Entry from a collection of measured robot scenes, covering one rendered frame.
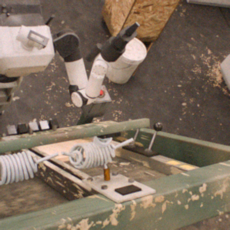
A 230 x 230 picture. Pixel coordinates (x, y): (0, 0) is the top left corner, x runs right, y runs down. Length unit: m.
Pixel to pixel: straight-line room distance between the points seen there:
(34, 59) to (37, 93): 1.55
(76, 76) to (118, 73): 1.67
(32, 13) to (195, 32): 3.11
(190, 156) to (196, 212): 0.67
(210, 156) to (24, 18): 1.00
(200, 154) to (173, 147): 0.18
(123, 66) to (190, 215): 2.60
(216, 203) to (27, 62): 1.09
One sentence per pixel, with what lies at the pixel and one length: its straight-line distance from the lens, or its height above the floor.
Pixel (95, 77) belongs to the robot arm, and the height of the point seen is 1.32.
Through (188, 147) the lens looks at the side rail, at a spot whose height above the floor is 1.41.
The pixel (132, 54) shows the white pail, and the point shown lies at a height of 0.36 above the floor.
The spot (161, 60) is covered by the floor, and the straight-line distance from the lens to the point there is 4.10.
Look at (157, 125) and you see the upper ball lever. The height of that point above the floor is 1.52.
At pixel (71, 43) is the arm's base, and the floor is 1.35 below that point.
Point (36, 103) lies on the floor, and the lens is 3.25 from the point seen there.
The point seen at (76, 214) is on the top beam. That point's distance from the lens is 0.82.
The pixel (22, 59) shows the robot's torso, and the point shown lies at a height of 1.30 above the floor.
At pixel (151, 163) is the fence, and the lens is 1.43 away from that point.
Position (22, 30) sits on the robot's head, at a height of 1.45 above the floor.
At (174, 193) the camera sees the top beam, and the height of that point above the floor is 1.87.
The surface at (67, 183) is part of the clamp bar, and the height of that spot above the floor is 1.57.
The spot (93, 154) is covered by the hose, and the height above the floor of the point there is 1.83.
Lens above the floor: 2.61
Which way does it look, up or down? 50 degrees down
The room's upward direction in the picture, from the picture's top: 32 degrees clockwise
